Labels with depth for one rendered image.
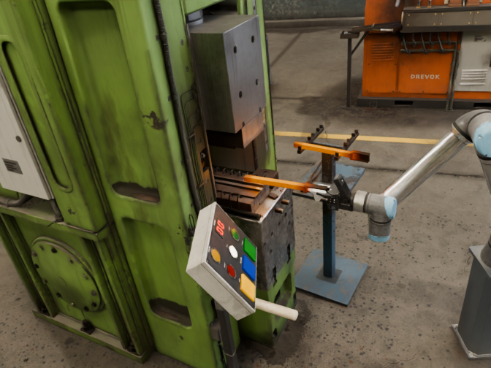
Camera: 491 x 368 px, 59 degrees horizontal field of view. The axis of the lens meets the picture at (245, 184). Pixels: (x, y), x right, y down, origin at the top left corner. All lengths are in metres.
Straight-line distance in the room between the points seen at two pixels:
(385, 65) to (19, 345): 4.45
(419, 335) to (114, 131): 1.98
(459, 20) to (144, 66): 4.01
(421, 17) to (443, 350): 3.44
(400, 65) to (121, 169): 4.00
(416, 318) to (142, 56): 2.13
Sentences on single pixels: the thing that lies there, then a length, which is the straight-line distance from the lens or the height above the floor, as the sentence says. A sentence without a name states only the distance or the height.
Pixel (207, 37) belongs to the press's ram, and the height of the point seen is 1.75.
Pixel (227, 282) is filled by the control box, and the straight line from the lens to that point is 1.46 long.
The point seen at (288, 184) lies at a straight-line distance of 1.98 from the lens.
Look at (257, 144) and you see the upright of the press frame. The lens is 2.29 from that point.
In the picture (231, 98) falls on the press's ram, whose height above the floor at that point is 1.52.
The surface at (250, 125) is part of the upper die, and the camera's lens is 1.89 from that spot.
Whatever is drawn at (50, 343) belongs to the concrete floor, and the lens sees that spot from 3.10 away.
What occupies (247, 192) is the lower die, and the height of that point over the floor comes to 0.99.
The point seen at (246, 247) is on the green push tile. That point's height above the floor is 1.03.
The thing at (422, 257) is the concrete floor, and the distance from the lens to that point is 3.24.
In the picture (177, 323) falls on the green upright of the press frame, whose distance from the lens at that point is 2.41.
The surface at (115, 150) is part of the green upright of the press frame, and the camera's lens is 1.93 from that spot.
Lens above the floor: 2.11
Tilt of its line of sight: 32 degrees down
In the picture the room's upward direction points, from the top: 7 degrees counter-clockwise
